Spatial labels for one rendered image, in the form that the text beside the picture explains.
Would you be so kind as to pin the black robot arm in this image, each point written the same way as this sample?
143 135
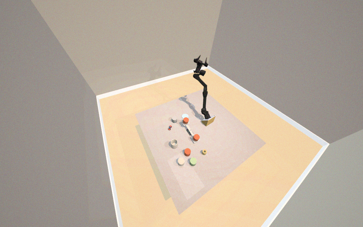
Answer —
205 92

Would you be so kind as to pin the orange-brown cylinder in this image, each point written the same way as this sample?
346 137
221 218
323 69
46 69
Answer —
187 152
185 120
196 137

